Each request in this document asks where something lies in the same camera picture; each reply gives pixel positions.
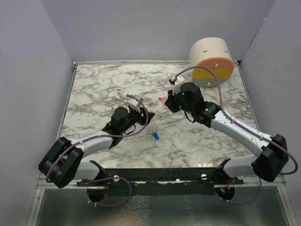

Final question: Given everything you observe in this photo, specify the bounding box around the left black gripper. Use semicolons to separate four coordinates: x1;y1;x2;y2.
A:
120;106;154;134

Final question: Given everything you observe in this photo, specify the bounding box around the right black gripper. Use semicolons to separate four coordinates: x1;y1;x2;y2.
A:
165;87;194;115

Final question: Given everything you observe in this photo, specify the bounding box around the pink tag metal keyring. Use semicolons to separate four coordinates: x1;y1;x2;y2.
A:
156;97;168;109

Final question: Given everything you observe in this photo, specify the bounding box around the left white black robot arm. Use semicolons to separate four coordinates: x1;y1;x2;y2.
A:
38;107;155;188

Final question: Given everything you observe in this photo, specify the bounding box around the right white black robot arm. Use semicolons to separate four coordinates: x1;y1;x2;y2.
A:
165;82;289;184

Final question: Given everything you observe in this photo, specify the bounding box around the blue tag silver key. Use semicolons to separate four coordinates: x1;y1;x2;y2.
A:
152;133;159;140

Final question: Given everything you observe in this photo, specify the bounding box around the beige cylinder striped key holder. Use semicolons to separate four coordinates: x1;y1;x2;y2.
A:
189;37;234;87

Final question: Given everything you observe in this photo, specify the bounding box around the black front mounting bar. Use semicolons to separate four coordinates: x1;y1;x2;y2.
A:
77;159;245;196

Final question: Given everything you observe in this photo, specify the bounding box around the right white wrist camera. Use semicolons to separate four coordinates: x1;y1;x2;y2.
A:
169;75;186;96

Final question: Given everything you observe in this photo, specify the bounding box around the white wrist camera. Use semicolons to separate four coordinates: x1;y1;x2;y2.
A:
127;95;143;112
169;75;186;96

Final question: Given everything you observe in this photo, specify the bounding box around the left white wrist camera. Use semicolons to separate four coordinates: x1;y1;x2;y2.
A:
127;95;143;112

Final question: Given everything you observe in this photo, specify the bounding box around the aluminium table frame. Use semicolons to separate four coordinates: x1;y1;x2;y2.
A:
25;60;301;226

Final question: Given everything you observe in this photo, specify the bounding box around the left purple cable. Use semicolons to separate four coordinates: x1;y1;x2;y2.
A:
46;94;149;208

